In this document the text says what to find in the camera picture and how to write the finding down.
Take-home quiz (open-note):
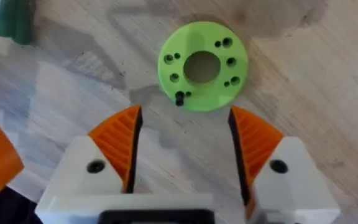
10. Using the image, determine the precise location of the green disc with holes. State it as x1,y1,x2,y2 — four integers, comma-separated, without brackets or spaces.
157,21,249,112

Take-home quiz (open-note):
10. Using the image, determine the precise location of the small black screw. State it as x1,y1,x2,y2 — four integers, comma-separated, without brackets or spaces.
175,90,186,108

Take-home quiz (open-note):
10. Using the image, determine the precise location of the dark green toy vegetable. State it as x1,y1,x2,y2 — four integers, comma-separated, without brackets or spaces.
0,0,36,45

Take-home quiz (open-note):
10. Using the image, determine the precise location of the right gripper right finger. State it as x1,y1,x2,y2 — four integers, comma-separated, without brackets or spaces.
227,105,342,224

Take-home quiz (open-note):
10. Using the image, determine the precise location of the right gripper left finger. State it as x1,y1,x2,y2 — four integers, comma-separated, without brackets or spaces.
44,105,144,200

